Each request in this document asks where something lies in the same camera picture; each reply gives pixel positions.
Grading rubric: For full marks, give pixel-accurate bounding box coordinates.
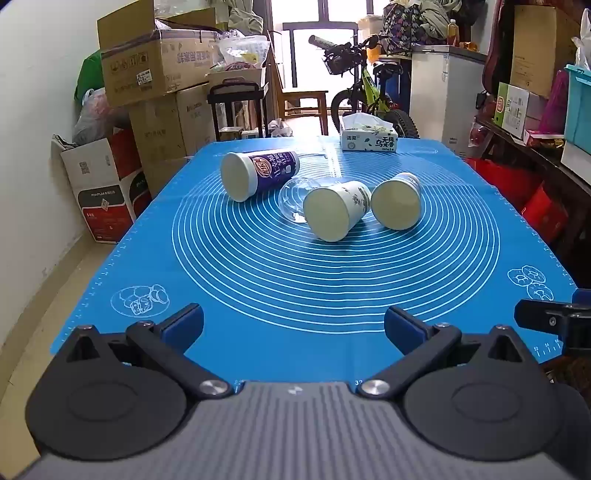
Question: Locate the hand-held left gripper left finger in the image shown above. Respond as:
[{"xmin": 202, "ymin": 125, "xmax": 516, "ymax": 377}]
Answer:
[{"xmin": 54, "ymin": 303, "xmax": 232, "ymax": 399}]

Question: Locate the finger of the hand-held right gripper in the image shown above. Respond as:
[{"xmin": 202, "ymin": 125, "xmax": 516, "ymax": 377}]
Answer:
[{"xmin": 514, "ymin": 289, "xmax": 591, "ymax": 356}]

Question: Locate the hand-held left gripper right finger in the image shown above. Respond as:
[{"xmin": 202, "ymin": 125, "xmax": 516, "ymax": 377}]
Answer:
[{"xmin": 358, "ymin": 305, "xmax": 541, "ymax": 399}]

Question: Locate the white paper cup blue print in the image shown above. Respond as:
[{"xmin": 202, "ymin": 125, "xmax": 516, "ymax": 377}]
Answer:
[{"xmin": 370, "ymin": 172, "xmax": 424, "ymax": 231}]

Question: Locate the white paper cup floral print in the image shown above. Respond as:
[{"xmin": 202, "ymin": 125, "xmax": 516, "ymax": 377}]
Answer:
[{"xmin": 303, "ymin": 180, "xmax": 373, "ymax": 243}]

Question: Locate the clear plastic cup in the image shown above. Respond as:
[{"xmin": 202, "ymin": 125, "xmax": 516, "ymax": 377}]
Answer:
[{"xmin": 278, "ymin": 177, "xmax": 346, "ymax": 225}]

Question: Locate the purple paper cup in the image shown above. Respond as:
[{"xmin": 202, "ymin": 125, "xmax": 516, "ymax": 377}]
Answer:
[{"xmin": 220, "ymin": 150, "xmax": 301, "ymax": 203}]

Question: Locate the blue silicone baking mat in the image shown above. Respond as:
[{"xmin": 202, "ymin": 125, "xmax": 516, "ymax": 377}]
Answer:
[{"xmin": 59, "ymin": 136, "xmax": 583, "ymax": 385}]

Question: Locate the red gift bag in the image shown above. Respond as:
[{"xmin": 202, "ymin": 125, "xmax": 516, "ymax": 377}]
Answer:
[{"xmin": 465, "ymin": 158, "xmax": 530, "ymax": 214}]

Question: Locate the dark wooden side table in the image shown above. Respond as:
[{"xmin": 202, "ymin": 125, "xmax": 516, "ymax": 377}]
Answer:
[{"xmin": 475, "ymin": 114, "xmax": 591, "ymax": 280}]

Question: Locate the white and red cardboard box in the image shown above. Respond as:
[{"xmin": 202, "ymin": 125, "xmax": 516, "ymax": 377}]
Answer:
[{"xmin": 59, "ymin": 128, "xmax": 153, "ymax": 245}]

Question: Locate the tissue pack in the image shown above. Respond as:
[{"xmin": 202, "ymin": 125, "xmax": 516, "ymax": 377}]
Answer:
[{"xmin": 340, "ymin": 113, "xmax": 399, "ymax": 152}]

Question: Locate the tall brown cardboard box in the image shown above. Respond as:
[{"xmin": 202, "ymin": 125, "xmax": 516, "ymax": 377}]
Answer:
[{"xmin": 129, "ymin": 82, "xmax": 218, "ymax": 161}]

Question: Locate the green and white box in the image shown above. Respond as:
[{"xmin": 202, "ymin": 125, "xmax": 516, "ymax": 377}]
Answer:
[{"xmin": 491, "ymin": 82, "xmax": 530, "ymax": 140}]

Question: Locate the teal plastic bin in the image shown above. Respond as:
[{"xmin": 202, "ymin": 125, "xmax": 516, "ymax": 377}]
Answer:
[{"xmin": 564, "ymin": 64, "xmax": 591, "ymax": 156}]

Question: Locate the pink packet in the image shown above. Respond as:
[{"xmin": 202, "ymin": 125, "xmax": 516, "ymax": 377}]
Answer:
[{"xmin": 539, "ymin": 69, "xmax": 570, "ymax": 136}]

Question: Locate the translucent plastic bag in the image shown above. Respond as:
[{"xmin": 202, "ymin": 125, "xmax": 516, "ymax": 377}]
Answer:
[{"xmin": 73, "ymin": 87, "xmax": 133, "ymax": 147}]

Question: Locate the white chest freezer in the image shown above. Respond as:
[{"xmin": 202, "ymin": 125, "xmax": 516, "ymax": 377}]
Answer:
[{"xmin": 410, "ymin": 44, "xmax": 489, "ymax": 158}]

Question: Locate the green bicycle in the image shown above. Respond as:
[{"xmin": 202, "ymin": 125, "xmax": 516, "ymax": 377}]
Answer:
[{"xmin": 308, "ymin": 34, "xmax": 421, "ymax": 140}]

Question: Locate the wooden chair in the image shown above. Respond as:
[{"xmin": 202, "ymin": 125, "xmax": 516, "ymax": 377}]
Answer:
[{"xmin": 267, "ymin": 31, "xmax": 329, "ymax": 137}]

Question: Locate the large open cardboard box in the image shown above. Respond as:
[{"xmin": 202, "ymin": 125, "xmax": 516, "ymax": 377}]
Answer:
[{"xmin": 96, "ymin": 0, "xmax": 219, "ymax": 110}]

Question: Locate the green bag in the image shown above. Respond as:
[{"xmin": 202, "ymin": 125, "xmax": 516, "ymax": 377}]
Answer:
[{"xmin": 74, "ymin": 50, "xmax": 106, "ymax": 101}]

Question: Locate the clear bag of packets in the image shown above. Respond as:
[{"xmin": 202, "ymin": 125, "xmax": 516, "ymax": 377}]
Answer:
[{"xmin": 216, "ymin": 29, "xmax": 271, "ymax": 73}]

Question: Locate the floral fabric bag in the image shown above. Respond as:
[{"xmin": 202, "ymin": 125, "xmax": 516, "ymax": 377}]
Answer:
[{"xmin": 381, "ymin": 2, "xmax": 424, "ymax": 57}]

